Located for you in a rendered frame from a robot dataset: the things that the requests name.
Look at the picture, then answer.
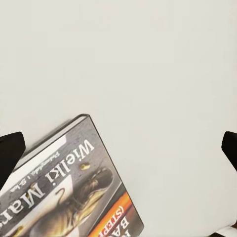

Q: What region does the hardback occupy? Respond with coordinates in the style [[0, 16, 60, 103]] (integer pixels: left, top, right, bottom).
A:
[[0, 114, 144, 237]]

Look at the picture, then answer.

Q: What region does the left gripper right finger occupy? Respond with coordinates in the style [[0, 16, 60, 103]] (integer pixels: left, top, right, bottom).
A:
[[221, 131, 237, 171]]

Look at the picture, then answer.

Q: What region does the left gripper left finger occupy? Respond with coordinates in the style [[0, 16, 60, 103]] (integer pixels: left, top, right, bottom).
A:
[[0, 131, 26, 190]]

